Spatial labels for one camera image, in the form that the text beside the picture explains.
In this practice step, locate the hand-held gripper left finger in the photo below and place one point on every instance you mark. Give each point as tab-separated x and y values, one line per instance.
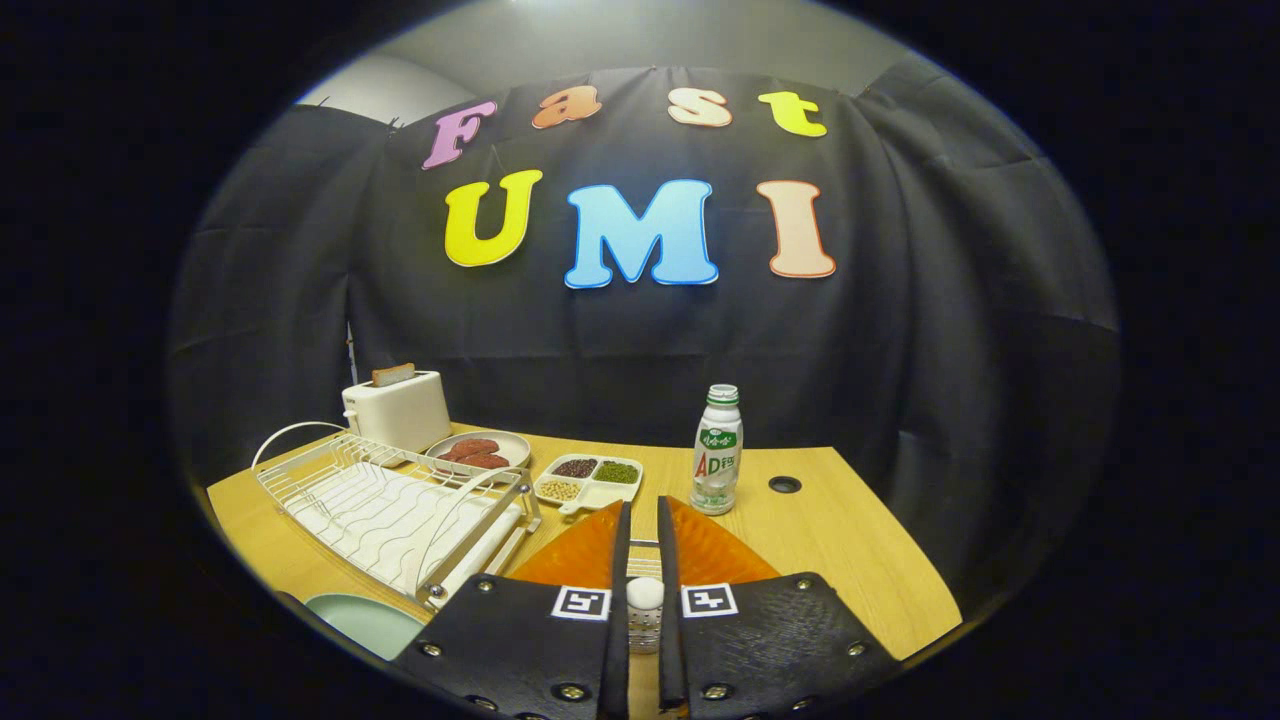
616	660

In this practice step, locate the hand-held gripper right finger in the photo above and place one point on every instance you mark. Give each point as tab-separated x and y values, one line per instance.
672	660

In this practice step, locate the pale green plate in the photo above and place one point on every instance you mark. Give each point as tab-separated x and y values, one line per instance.
365	620

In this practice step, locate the beige round plate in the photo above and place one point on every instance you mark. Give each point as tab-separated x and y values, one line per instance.
505	445

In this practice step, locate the white divided tray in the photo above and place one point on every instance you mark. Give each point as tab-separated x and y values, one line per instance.
600	492

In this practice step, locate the pile of yellow soybeans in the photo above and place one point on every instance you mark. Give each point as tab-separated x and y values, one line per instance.
560	490

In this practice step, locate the pile of green beans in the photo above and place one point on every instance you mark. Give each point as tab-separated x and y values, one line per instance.
617	472

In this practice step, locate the pile of dark red beans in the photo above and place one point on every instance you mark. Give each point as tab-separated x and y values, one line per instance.
575	468

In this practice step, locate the black table grommet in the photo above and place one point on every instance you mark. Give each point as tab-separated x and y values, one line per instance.
785	484

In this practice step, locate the white green drink bottle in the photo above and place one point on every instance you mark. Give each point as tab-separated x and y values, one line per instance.
717	450

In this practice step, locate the brown meat slice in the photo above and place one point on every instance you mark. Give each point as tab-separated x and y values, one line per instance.
485	461
468	448

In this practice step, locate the white drip tray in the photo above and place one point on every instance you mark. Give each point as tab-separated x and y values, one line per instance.
370	520

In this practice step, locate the cream toaster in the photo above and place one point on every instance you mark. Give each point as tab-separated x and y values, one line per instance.
400	410

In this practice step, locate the toast slice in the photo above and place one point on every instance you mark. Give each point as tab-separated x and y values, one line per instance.
393	375

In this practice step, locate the black backdrop cloth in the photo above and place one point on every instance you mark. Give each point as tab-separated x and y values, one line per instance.
900	350

